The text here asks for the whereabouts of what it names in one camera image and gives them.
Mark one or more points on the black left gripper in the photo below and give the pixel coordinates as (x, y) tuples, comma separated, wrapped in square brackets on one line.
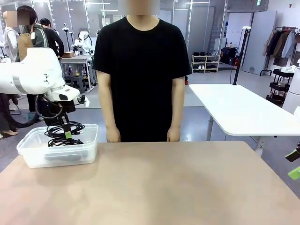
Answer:
[(55, 110)]

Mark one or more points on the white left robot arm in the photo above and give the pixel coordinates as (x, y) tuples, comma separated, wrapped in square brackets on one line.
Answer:
[(35, 70)]

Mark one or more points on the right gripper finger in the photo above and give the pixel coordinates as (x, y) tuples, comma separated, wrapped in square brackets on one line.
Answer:
[(295, 173), (293, 155)]

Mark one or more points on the white shoe rack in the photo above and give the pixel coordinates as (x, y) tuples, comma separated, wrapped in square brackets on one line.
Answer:
[(206, 63)]

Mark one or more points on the black utility cart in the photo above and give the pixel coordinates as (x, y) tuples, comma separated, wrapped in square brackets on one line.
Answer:
[(276, 86)]

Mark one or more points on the person's right hand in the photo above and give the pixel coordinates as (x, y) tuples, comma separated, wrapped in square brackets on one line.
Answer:
[(113, 135)]

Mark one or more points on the white height-adjustable table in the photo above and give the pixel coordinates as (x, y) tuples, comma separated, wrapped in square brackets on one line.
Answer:
[(234, 105)]

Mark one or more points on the black stand with white head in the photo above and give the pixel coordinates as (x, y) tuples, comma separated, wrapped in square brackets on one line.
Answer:
[(65, 29)]

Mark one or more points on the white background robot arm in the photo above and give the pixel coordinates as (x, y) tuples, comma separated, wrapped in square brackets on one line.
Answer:
[(84, 37)]

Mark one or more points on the grey workbench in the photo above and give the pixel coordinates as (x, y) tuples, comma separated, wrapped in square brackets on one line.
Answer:
[(77, 59)]

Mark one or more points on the black luggage bags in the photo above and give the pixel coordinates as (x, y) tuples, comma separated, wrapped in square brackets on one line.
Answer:
[(228, 55)]

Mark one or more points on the person's left hand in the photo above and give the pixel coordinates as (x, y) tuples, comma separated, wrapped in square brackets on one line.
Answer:
[(173, 135)]

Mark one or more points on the grey plastic stool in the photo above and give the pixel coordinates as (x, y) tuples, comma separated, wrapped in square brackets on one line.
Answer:
[(82, 82)]

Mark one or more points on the person's right forearm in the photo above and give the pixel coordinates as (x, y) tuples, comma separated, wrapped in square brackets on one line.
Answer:
[(109, 112)]

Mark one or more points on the clothes rack with coats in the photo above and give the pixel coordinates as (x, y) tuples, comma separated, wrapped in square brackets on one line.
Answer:
[(281, 43)]

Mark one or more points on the clear plastic storage box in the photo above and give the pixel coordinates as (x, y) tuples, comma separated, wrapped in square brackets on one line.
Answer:
[(90, 150)]

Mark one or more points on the cardboard box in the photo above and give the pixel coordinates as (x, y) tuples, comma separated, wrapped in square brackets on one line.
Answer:
[(68, 54)]

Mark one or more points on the black camera tripod pole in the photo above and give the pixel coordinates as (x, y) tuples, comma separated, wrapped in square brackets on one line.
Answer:
[(241, 51)]

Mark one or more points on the person in brown apron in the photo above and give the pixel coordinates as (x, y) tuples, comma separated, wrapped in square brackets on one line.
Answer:
[(37, 37)]

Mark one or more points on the person in black jacket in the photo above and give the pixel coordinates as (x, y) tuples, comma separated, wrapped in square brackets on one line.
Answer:
[(54, 39)]

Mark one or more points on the person in black t-shirt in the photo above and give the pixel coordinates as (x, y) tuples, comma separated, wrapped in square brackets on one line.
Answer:
[(140, 70)]

